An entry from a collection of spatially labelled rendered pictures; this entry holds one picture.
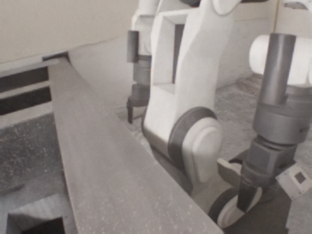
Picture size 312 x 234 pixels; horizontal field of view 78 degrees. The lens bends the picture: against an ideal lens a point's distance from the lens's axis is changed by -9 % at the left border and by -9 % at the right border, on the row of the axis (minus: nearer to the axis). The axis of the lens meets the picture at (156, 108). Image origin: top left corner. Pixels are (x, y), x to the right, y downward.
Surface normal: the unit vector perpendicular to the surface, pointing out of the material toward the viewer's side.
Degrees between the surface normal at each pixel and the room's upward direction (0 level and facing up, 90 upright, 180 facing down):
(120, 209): 0
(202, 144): 90
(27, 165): 90
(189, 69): 90
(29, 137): 90
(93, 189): 0
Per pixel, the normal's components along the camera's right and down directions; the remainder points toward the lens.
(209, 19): 0.54, 0.29
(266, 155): -0.84, 0.13
